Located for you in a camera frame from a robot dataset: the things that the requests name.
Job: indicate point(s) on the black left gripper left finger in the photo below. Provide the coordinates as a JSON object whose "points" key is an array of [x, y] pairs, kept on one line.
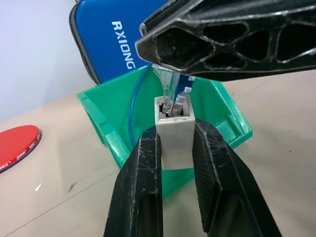
{"points": [[138, 187]]}

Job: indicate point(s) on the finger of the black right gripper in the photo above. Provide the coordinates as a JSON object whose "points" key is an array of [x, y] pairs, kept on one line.
{"points": [[234, 7], [291, 65]]}

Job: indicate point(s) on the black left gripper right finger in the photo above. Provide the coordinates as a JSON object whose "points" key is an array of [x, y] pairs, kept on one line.
{"points": [[222, 182]]}

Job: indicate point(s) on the white network coupler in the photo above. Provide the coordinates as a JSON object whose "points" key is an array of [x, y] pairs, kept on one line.
{"points": [[175, 140]]}

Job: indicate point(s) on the green plastic bin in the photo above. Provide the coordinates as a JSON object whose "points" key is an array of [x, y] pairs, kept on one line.
{"points": [[116, 103]]}

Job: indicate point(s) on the red table tennis paddle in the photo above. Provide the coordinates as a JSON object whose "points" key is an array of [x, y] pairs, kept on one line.
{"points": [[17, 145]]}

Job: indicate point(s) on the blue zippered paddle case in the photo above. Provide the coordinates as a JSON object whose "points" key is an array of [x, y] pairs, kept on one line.
{"points": [[98, 37]]}

